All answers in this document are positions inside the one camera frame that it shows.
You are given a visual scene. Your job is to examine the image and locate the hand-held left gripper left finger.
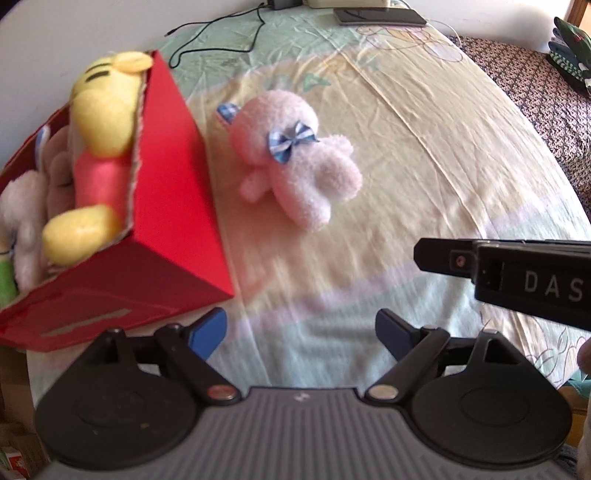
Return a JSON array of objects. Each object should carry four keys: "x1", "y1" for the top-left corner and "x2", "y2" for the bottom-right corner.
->
[{"x1": 90, "y1": 307, "x2": 243, "y2": 407}]

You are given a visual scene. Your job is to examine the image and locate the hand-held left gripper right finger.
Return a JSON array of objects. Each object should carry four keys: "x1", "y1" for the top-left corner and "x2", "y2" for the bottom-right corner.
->
[{"x1": 364, "y1": 308, "x2": 529, "y2": 402}]

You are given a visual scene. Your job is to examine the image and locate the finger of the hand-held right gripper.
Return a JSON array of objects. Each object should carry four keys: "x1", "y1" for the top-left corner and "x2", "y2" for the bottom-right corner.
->
[{"x1": 413, "y1": 237, "x2": 478, "y2": 279}]

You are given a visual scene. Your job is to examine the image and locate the red cardboard box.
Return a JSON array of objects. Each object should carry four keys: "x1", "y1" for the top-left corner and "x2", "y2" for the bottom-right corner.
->
[{"x1": 0, "y1": 50, "x2": 236, "y2": 354}]

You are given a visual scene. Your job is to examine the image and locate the pink plush toy blue bow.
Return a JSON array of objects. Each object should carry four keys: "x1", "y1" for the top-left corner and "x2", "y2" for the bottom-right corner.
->
[{"x1": 216, "y1": 90, "x2": 363, "y2": 232}]

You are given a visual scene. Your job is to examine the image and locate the pale pink fluffy plush toy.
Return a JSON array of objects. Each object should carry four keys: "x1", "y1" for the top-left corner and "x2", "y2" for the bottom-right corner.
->
[{"x1": 0, "y1": 170, "x2": 49, "y2": 289}]

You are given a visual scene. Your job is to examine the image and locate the yellow tiger plush toy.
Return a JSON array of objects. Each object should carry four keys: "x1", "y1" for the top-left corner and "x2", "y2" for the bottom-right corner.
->
[{"x1": 41, "y1": 51, "x2": 155, "y2": 267}]

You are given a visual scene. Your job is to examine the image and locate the pastel printed bed sheet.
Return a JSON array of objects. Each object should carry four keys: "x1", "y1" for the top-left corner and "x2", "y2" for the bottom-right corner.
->
[{"x1": 25, "y1": 4, "x2": 591, "y2": 402}]

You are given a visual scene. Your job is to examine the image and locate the dark patterned blanket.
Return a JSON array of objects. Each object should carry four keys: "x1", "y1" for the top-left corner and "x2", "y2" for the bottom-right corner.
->
[{"x1": 448, "y1": 34, "x2": 591, "y2": 222}]

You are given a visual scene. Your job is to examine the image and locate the brown cardboard box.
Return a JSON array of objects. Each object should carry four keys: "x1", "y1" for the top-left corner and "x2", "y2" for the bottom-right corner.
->
[{"x1": 0, "y1": 344, "x2": 49, "y2": 467}]

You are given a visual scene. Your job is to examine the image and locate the green plush toy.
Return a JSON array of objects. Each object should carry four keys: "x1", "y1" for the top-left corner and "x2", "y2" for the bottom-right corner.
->
[{"x1": 0, "y1": 249, "x2": 19, "y2": 308}]

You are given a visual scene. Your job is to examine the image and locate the green folded cloth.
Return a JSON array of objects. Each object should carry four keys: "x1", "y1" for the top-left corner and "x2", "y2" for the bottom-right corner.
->
[{"x1": 547, "y1": 16, "x2": 591, "y2": 97}]

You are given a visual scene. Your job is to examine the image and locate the red white packet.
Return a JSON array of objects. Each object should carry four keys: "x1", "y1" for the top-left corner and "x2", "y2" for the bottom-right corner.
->
[{"x1": 0, "y1": 450, "x2": 29, "y2": 480}]

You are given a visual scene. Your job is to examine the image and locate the white power strip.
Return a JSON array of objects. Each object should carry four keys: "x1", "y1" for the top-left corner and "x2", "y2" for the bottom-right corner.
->
[{"x1": 307, "y1": 0, "x2": 392, "y2": 10}]

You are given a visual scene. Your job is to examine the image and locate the white cable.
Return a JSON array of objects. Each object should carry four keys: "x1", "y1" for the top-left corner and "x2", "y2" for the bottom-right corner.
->
[{"x1": 390, "y1": 0, "x2": 465, "y2": 40}]

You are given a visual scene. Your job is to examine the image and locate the black cable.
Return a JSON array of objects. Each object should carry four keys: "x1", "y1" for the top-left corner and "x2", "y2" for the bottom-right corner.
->
[{"x1": 165, "y1": 0, "x2": 274, "y2": 70}]

